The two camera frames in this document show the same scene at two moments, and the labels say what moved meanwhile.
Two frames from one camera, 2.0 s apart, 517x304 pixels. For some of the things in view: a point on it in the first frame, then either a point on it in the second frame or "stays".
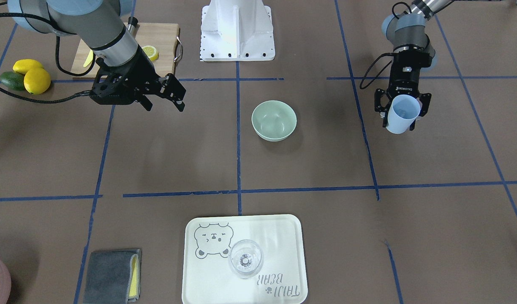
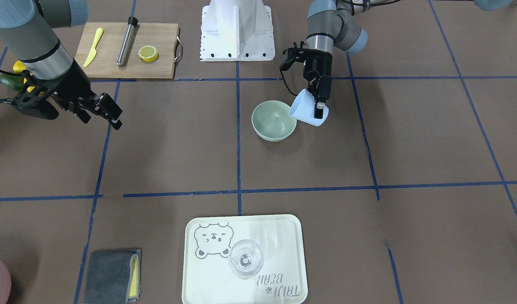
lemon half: (151, 52) stays
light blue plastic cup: (404, 109) → (302, 109)
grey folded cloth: (113, 277) stays
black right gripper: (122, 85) → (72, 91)
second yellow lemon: (23, 65) stays
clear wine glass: (245, 259) stays
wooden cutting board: (164, 37) stays
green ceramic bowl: (273, 120) stays
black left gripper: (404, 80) → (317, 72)
